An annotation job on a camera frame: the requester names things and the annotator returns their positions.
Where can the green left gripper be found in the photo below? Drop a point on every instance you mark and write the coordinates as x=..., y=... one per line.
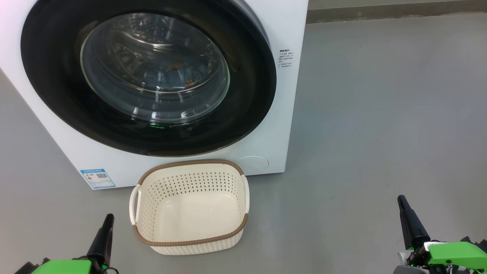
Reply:
x=64, y=267

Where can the blue cartoon print garment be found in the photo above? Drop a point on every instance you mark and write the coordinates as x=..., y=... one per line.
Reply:
x=173, y=66

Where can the white front-load washing machine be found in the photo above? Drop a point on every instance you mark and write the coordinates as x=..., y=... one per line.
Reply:
x=293, y=114

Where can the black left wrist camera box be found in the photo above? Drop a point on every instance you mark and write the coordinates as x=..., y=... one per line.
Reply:
x=24, y=269

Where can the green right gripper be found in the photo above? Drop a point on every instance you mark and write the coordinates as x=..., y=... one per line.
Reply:
x=456, y=253

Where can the cream perforated laundry basket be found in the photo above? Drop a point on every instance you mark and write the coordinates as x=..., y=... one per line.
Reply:
x=198, y=217

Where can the black glass washing machine door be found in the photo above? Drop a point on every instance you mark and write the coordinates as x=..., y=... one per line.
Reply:
x=57, y=95

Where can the blue energy label sticker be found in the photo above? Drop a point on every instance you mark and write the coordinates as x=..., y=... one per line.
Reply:
x=98, y=179

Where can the small printed text sticker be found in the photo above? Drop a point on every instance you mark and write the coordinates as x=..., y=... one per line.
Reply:
x=285, y=58

